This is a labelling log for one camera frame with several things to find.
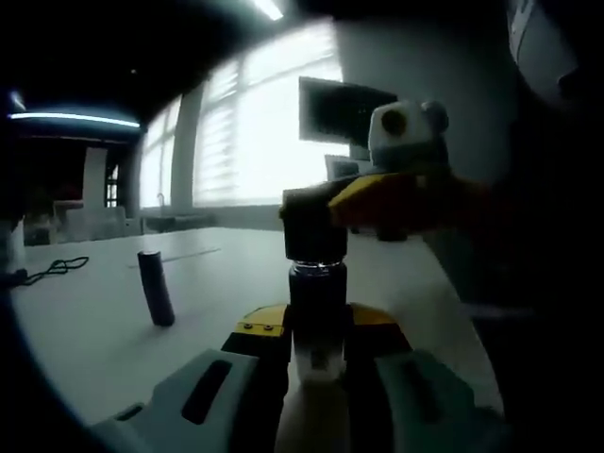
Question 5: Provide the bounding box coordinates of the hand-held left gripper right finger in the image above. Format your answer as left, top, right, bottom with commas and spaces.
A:
345, 302, 513, 453

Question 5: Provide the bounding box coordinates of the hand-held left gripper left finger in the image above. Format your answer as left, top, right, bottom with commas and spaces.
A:
96, 303, 293, 453

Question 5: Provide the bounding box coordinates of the short black cosmetic bottle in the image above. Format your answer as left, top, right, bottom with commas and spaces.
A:
287, 258, 349, 382

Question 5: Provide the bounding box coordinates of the tall dark cosmetic bottle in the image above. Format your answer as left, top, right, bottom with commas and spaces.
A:
136, 249, 176, 327

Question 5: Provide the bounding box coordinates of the white table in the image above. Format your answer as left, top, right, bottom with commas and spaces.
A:
8, 226, 504, 453

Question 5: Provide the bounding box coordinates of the bright window with blinds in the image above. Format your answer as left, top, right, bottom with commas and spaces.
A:
139, 21, 350, 209

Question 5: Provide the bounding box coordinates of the ceiling light strip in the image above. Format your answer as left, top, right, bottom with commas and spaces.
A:
254, 0, 284, 21
7, 110, 142, 128

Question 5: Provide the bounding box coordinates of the potted plant in white pot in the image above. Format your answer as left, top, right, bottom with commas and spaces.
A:
2, 211, 28, 273

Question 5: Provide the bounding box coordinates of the white pillar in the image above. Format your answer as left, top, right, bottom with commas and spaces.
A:
84, 145, 109, 209

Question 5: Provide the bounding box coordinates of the black wall monitor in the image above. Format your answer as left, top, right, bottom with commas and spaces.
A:
298, 75, 400, 147

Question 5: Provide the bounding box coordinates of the black power cable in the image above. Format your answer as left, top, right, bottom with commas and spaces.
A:
7, 256, 91, 287

